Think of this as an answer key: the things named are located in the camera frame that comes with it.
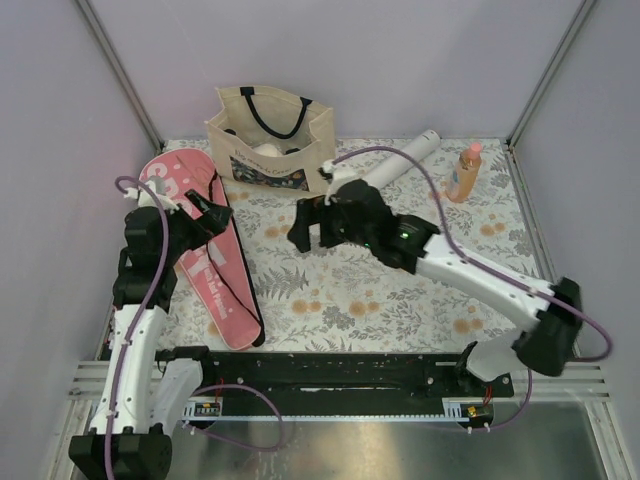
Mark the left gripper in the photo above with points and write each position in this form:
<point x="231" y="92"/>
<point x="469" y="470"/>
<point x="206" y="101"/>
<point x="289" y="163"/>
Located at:
<point x="213" y="221"/>

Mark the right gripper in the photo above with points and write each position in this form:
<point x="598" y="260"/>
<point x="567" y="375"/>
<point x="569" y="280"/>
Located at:
<point x="312" y="211"/>

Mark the pink racket cover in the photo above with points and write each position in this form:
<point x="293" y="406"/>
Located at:
<point x="217" y="273"/>

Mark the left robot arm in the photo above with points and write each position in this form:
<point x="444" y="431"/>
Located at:
<point x="129" y="436"/>

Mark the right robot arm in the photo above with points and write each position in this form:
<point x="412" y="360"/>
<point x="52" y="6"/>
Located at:
<point x="544" y="315"/>

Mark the floral tablecloth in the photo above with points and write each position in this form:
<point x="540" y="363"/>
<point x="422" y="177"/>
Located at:
<point x="344" y="300"/>

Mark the white item inside bag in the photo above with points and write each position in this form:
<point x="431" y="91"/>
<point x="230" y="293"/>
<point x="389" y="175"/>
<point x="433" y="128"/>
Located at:
<point x="268" y="150"/>

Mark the beige canvas tote bag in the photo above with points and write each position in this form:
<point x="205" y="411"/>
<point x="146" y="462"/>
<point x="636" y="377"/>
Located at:
<point x="269" y="137"/>

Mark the peach lotion bottle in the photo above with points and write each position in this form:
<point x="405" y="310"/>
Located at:
<point x="464" y="173"/>

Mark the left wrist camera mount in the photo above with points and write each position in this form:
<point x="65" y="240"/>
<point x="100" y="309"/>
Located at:
<point x="148" y="196"/>

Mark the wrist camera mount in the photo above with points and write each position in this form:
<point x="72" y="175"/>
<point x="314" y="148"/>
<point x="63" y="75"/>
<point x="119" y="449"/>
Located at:
<point x="148" y="196"/>
<point x="336" y="176"/>

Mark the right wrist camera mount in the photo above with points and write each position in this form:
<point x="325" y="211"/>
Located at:
<point x="336" y="176"/>

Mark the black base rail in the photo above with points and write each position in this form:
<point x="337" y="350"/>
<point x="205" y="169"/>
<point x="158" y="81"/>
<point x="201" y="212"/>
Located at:
<point x="337" y="384"/>

